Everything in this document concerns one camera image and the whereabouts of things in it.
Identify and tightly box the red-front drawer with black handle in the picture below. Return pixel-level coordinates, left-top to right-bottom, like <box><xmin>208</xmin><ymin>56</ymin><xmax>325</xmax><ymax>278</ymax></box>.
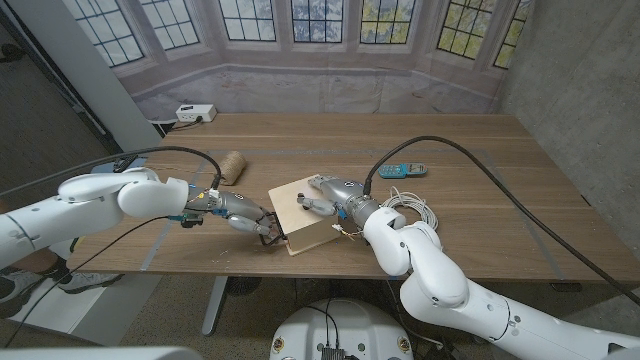
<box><xmin>259</xmin><ymin>211</ymin><xmax>290</xmax><ymax>247</ymax></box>

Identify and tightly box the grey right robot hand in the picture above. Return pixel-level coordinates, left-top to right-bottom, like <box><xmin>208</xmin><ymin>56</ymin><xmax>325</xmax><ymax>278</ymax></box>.
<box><xmin>296</xmin><ymin>174</ymin><xmax>372</xmax><ymax>218</ymax></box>

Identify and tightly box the printed window backdrop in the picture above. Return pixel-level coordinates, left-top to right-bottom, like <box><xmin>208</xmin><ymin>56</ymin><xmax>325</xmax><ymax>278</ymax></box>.
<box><xmin>62</xmin><ymin>0</ymin><xmax>534</xmax><ymax>122</ymax></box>

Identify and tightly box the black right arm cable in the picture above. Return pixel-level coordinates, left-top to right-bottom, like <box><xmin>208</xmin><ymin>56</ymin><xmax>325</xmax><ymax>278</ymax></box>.
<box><xmin>362</xmin><ymin>135</ymin><xmax>640</xmax><ymax>308</ymax></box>

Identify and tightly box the person's bare leg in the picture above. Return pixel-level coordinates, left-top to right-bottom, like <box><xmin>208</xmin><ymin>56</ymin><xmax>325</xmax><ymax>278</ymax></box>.
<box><xmin>9</xmin><ymin>247</ymin><xmax>59</xmax><ymax>275</ymax></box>

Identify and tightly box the grey sneaker with black sock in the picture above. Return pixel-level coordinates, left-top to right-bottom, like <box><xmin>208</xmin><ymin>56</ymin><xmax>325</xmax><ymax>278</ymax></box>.
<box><xmin>42</xmin><ymin>255</ymin><xmax>124</xmax><ymax>296</ymax></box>

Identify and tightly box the grey table leg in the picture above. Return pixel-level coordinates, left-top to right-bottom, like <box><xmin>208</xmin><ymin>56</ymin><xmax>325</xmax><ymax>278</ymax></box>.
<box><xmin>201</xmin><ymin>275</ymin><xmax>231</xmax><ymax>337</ymax></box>

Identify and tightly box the brown twine spool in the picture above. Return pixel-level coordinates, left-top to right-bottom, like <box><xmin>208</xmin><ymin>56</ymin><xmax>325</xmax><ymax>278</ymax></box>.
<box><xmin>218</xmin><ymin>150</ymin><xmax>248</xmax><ymax>186</ymax></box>

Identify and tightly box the white floor platform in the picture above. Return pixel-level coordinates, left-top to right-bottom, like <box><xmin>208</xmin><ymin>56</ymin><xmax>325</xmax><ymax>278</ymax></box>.
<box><xmin>9</xmin><ymin>234</ymin><xmax>164</xmax><ymax>347</ymax></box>

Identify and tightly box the white power strip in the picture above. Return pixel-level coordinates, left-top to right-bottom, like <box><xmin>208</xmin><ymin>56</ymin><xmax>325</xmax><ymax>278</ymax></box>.
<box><xmin>175</xmin><ymin>103</ymin><xmax>218</xmax><ymax>124</ymax></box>

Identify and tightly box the plywood box with slot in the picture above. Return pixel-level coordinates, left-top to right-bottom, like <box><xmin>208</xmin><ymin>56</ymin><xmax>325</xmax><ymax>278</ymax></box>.
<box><xmin>267</xmin><ymin>173</ymin><xmax>352</xmax><ymax>257</ymax></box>

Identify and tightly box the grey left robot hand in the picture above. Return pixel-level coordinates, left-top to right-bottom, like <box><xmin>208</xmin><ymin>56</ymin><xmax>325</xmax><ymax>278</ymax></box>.
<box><xmin>217</xmin><ymin>189</ymin><xmax>277</xmax><ymax>238</ymax></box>

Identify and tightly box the teal toy flip phone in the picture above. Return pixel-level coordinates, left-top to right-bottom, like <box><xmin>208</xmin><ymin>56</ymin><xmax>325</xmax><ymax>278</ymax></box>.
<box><xmin>377</xmin><ymin>162</ymin><xmax>429</xmax><ymax>180</ymax></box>

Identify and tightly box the long black device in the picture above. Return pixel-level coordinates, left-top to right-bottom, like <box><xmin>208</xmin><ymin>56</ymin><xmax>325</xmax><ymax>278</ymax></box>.
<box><xmin>113</xmin><ymin>154</ymin><xmax>139</xmax><ymax>173</ymax></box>

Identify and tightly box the black round floor object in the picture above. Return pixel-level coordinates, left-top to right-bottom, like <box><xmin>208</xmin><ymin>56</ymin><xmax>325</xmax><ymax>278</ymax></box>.
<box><xmin>227</xmin><ymin>276</ymin><xmax>263</xmax><ymax>298</ymax></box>

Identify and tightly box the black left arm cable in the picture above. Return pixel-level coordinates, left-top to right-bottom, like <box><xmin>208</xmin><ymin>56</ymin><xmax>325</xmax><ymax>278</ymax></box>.
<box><xmin>0</xmin><ymin>145</ymin><xmax>224</xmax><ymax>199</ymax></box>

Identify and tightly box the coiled white cable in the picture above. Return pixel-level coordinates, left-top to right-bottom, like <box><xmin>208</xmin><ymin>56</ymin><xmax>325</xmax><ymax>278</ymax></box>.
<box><xmin>380</xmin><ymin>186</ymin><xmax>440</xmax><ymax>232</ymax></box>

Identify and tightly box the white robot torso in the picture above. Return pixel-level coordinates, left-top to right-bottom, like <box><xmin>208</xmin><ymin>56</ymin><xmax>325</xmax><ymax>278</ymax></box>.
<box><xmin>269</xmin><ymin>298</ymin><xmax>415</xmax><ymax>360</ymax></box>

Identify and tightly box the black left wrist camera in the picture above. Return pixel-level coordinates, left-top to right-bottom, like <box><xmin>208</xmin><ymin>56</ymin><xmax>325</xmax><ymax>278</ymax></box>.
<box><xmin>167</xmin><ymin>212</ymin><xmax>206</xmax><ymax>229</ymax></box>

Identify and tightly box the dark grey sneaker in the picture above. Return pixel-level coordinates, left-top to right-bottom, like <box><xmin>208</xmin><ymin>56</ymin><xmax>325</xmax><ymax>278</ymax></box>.
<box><xmin>0</xmin><ymin>273</ymin><xmax>46</xmax><ymax>319</ymax></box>

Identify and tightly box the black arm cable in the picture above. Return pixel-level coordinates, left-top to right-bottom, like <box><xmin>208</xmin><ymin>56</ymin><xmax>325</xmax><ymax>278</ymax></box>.
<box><xmin>362</xmin><ymin>135</ymin><xmax>640</xmax><ymax>308</ymax></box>
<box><xmin>0</xmin><ymin>145</ymin><xmax>224</xmax><ymax>199</ymax></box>

